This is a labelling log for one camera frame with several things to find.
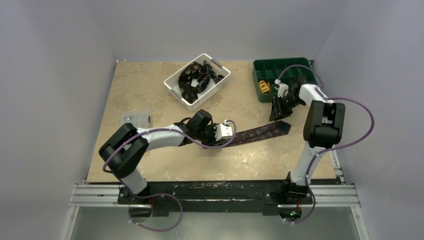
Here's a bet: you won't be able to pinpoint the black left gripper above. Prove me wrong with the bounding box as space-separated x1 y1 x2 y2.
195 124 223 150

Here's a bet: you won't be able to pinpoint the maroon blue floral tie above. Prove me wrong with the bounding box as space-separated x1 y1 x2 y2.
224 120 292 148

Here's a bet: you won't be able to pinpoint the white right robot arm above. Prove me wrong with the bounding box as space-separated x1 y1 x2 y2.
269 75 346 204

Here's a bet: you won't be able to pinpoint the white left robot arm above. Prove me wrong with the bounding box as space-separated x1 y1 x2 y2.
98 109 233 205

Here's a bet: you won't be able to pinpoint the dark ties in basket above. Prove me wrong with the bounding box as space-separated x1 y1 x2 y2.
177 60 225 104

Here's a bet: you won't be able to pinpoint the rolled orange tie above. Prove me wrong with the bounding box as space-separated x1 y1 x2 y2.
258 80 272 95

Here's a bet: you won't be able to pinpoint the green compartment tray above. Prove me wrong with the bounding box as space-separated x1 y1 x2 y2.
252 57 317 103

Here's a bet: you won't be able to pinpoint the white perforated plastic basket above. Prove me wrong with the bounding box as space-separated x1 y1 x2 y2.
163 53 231 112

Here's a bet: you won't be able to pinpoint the clear plastic screw box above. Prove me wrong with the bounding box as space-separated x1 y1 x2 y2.
120 111 151 128

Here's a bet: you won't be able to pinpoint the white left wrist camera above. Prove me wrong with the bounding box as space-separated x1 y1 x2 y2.
215 119 234 141

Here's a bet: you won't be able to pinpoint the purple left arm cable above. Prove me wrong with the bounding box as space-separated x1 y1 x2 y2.
102 119 238 200

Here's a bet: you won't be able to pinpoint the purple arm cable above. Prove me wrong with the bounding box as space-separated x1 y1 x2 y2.
102 119 238 200
276 64 376 225

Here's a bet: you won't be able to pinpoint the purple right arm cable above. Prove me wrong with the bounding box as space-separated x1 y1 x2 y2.
276 64 376 225

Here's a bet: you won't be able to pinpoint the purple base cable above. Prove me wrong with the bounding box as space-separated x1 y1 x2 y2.
127 193 184 232

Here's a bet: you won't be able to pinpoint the aluminium frame rail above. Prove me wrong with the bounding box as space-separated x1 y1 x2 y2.
68 59 371 240

